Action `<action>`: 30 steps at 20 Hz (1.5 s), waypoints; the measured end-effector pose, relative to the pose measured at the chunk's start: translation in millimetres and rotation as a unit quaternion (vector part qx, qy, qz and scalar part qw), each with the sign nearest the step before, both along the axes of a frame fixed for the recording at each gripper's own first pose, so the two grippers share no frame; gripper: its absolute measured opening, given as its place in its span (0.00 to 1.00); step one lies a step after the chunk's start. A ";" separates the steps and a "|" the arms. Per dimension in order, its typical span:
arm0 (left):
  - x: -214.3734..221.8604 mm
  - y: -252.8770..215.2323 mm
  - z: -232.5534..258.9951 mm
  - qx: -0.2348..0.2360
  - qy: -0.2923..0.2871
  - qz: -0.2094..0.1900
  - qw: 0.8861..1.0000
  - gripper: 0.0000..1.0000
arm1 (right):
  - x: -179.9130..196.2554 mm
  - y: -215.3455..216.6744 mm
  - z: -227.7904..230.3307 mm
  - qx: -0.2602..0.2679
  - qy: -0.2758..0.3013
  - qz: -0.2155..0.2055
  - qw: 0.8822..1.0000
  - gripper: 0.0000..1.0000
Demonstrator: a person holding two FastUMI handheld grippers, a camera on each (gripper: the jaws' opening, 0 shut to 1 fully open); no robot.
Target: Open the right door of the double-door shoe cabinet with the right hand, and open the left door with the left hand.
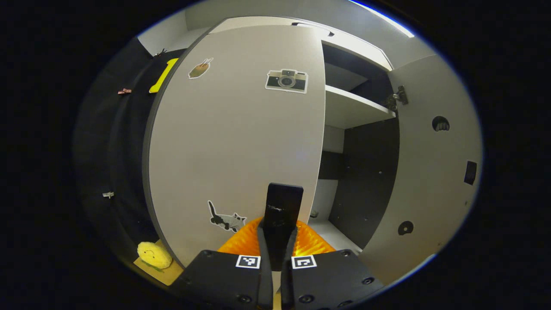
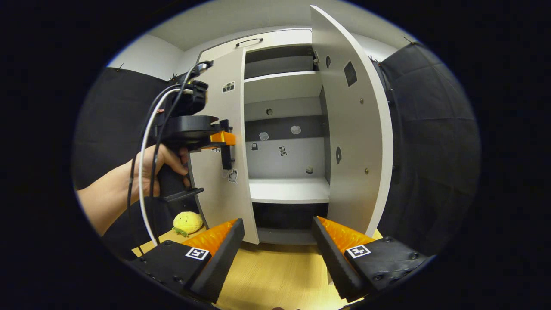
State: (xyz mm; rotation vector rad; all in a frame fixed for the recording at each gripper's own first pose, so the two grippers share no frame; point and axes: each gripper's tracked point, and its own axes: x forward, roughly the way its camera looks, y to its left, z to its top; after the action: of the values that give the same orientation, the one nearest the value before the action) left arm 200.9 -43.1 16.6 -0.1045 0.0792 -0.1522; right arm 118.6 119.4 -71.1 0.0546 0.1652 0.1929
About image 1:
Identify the headphone sticker shoe cabinet door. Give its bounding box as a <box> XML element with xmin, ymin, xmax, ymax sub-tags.
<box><xmin>358</xmin><ymin>54</ymin><xmax>483</xmax><ymax>285</ymax></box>

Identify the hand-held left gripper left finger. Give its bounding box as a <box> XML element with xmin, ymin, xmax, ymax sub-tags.
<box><xmin>170</xmin><ymin>217</ymin><xmax>274</xmax><ymax>310</ymax></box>

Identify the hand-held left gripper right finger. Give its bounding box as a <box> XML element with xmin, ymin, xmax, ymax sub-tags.
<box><xmin>280</xmin><ymin>220</ymin><xmax>386</xmax><ymax>310</ymax></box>

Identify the camera sticker shoe cabinet door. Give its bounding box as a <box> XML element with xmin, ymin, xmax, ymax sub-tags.
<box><xmin>142</xmin><ymin>25</ymin><xmax>326</xmax><ymax>268</ymax></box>

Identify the black backdrop cloth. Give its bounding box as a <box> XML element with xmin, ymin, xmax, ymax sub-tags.
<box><xmin>73</xmin><ymin>37</ymin><xmax>186</xmax><ymax>259</ymax></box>

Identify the beige double-door shoe cabinet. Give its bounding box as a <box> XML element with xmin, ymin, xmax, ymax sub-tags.
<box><xmin>209</xmin><ymin>16</ymin><xmax>401</xmax><ymax>254</ymax></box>

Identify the yellow plush toy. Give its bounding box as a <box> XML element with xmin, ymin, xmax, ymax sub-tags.
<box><xmin>137</xmin><ymin>241</ymin><xmax>173</xmax><ymax>271</ymax></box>

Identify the white cabinet shelf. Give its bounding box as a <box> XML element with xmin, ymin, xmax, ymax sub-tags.
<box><xmin>324</xmin><ymin>85</ymin><xmax>396</xmax><ymax>130</ymax></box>

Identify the metal door hinge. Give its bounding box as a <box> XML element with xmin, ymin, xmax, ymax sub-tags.
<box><xmin>384</xmin><ymin>85</ymin><xmax>409</xmax><ymax>111</ymax></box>

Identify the black door handle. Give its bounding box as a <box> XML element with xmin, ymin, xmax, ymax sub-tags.
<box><xmin>263</xmin><ymin>183</ymin><xmax>304</xmax><ymax>272</ymax></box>

